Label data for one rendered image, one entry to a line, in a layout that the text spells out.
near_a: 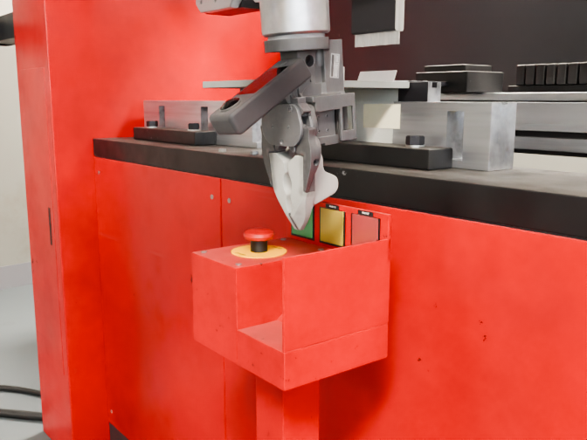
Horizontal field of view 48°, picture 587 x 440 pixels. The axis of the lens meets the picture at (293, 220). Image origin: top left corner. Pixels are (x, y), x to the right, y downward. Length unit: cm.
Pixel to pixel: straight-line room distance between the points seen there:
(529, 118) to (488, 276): 45
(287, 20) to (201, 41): 122
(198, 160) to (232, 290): 55
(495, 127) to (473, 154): 5
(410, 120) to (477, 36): 62
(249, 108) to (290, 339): 25
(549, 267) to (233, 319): 36
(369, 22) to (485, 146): 31
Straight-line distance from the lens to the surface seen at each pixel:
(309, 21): 72
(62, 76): 175
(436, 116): 101
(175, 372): 153
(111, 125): 180
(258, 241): 85
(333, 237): 87
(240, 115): 67
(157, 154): 146
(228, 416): 137
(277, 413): 86
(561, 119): 119
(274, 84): 70
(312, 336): 75
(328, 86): 76
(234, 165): 120
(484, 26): 163
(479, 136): 97
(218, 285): 82
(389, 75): 113
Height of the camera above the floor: 97
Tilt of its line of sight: 10 degrees down
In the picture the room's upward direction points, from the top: straight up
